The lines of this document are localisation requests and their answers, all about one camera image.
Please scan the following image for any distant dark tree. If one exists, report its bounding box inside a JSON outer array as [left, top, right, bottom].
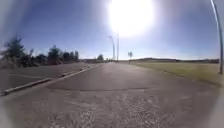
[[96, 54, 105, 63]]

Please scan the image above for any curved street lamp pole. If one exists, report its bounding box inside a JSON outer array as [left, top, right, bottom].
[[108, 35, 116, 62]]

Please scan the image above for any small lone tree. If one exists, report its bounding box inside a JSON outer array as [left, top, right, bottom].
[[127, 51, 134, 62]]

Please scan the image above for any grey asphalt path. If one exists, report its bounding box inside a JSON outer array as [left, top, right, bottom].
[[0, 62, 224, 128]]

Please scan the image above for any distant dark treeline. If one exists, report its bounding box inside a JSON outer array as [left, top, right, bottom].
[[133, 57, 221, 65]]

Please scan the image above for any green grass field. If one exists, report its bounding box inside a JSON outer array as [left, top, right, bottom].
[[134, 62, 224, 86]]

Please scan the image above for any dark asphalt parking lot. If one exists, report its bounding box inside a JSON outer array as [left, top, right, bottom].
[[0, 62, 96, 93]]

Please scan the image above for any row of concrete kerbs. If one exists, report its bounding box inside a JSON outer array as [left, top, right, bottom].
[[0, 64, 98, 97]]

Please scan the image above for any row of trees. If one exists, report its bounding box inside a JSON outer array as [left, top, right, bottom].
[[0, 34, 81, 70]]

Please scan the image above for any tall thin pole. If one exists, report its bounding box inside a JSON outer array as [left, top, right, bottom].
[[209, 0, 224, 76]]

